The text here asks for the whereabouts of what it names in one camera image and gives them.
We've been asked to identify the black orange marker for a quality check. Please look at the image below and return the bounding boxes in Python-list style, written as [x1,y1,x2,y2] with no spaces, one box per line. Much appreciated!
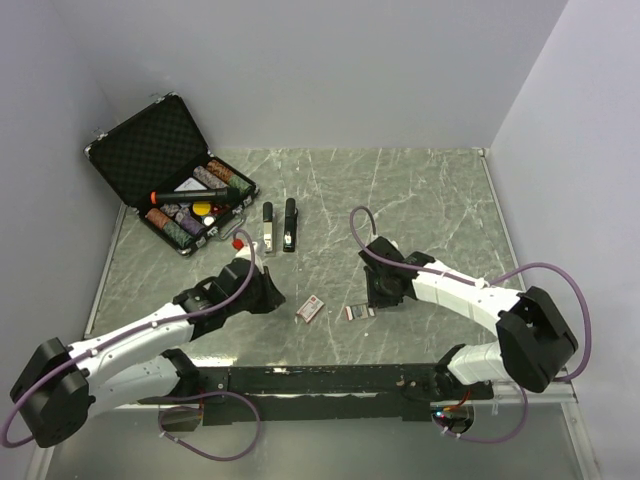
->
[150,187,241,205]

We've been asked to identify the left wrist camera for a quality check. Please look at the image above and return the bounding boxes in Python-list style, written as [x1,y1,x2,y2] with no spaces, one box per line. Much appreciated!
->
[232,238,264,273]

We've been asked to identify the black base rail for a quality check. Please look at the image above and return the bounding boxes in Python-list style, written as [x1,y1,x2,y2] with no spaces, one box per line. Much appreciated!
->
[142,364,494,421]

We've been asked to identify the red white staple box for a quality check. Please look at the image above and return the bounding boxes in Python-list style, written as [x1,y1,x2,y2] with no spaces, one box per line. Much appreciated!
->
[296,295,325,323]

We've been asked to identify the grey and black stapler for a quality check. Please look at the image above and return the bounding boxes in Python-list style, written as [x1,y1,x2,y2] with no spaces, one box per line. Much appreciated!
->
[262,201,274,254]

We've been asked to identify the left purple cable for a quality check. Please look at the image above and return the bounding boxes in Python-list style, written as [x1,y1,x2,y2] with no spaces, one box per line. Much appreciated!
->
[0,228,261,461]

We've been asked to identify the black poker chip case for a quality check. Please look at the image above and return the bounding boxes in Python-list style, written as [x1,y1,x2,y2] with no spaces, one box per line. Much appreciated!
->
[84,92,259,257]

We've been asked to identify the striped staple strip pack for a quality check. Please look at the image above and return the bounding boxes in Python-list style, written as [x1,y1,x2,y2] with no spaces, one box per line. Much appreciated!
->
[345,303,375,321]

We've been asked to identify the purple cable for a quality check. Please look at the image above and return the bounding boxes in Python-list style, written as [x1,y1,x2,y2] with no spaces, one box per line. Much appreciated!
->
[348,205,594,445]
[0,228,261,461]

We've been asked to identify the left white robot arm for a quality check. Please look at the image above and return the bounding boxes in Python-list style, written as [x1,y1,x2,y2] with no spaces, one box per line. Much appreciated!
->
[1,259,285,448]

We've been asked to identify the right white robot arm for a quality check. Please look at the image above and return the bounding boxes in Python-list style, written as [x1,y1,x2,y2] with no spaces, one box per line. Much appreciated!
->
[359,237,578,398]

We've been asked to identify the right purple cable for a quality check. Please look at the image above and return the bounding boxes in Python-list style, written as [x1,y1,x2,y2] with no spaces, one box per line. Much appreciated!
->
[348,205,594,445]

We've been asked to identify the yellow poker chip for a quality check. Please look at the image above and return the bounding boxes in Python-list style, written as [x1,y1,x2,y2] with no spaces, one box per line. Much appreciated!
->
[192,202,212,217]

